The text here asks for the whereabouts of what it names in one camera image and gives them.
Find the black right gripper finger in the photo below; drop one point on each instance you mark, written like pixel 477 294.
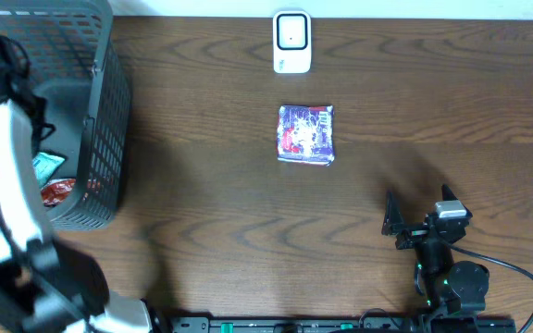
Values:
pixel 393 222
pixel 447 194

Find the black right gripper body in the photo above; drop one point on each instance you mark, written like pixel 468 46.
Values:
pixel 413 238

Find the purple pad package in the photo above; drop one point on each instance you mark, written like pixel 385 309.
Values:
pixel 304 135

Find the red orange snack wrapper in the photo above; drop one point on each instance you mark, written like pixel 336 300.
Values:
pixel 57 191

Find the teal wipes packet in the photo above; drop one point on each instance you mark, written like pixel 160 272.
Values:
pixel 45 165

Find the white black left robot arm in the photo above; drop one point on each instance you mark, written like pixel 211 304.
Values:
pixel 45 285

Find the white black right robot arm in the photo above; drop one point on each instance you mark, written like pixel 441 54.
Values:
pixel 454 290

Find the white barcode scanner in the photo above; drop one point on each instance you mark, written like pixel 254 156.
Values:
pixel 292 42

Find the grey plastic basket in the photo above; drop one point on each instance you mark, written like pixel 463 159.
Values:
pixel 74 67

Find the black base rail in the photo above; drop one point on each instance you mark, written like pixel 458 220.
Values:
pixel 376 323

